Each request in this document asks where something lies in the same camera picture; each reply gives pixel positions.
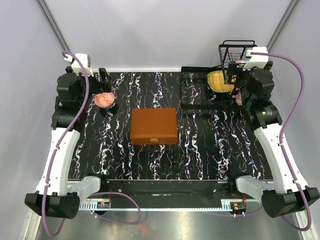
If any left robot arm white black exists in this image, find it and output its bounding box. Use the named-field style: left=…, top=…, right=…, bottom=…
left=24, top=67, right=111, bottom=219

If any black flat drain tray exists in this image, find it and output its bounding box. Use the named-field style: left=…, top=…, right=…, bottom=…
left=180, top=65, right=244, bottom=111

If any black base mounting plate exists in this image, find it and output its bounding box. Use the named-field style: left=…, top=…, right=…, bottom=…
left=79, top=178, right=258, bottom=209

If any pink patterned cup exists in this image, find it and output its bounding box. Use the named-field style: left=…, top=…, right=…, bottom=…
left=230, top=87, right=243, bottom=106

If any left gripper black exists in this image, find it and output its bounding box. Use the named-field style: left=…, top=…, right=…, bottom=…
left=66, top=66, right=112, bottom=107

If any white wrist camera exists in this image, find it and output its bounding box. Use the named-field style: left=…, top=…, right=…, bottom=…
left=62, top=51, right=94, bottom=77
left=242, top=46, right=269, bottom=71

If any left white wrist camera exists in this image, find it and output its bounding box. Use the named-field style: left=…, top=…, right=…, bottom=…
left=62, top=51, right=94, bottom=77

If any pink patterned bowl in rack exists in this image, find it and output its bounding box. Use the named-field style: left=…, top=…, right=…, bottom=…
left=235, top=59, right=247, bottom=64

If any black wire dish rack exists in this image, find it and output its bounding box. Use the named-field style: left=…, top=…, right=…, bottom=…
left=218, top=40, right=257, bottom=85

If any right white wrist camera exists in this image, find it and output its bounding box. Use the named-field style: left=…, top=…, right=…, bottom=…
left=242, top=46, right=269, bottom=71

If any brown jewelry box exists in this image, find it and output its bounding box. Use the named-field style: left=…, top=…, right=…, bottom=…
left=130, top=108, right=178, bottom=145

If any red patterned bowl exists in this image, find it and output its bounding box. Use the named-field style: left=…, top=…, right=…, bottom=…
left=94, top=92, right=116, bottom=109

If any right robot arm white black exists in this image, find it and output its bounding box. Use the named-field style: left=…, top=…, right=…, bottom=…
left=225, top=60, right=320, bottom=218

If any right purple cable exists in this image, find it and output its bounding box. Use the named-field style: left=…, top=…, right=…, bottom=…
left=204, top=51, right=312, bottom=231

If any yellow woven plate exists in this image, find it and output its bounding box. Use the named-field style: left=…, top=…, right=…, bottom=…
left=207, top=70, right=234, bottom=93

